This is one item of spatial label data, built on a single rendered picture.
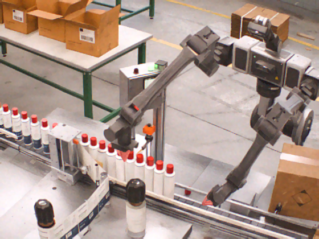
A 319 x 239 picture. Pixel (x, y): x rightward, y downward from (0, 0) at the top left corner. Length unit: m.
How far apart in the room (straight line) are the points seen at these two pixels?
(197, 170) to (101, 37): 1.58
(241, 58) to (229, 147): 1.96
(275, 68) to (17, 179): 1.44
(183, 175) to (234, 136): 1.87
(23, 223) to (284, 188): 1.24
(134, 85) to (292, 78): 0.74
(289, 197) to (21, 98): 3.31
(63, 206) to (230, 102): 2.88
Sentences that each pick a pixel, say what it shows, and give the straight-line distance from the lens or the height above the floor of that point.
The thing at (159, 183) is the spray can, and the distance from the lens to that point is 2.47.
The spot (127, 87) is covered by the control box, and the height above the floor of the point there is 1.42.
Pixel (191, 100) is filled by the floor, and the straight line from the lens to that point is 5.02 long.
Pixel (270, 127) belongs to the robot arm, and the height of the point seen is 1.50.
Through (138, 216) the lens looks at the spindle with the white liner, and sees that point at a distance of 2.23.
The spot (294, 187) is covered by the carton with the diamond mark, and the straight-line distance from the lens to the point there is 2.44.
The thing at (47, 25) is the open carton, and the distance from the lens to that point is 4.43.
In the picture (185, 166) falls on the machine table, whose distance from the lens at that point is 2.82.
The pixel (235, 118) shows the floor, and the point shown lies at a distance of 4.82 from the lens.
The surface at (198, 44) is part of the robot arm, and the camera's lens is 2.11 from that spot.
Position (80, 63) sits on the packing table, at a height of 0.78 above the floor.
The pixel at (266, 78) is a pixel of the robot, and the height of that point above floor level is 1.40.
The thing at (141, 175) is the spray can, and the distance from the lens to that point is 2.50.
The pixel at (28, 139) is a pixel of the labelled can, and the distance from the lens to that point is 2.89.
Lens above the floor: 2.55
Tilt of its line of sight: 33 degrees down
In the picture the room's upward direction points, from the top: 2 degrees clockwise
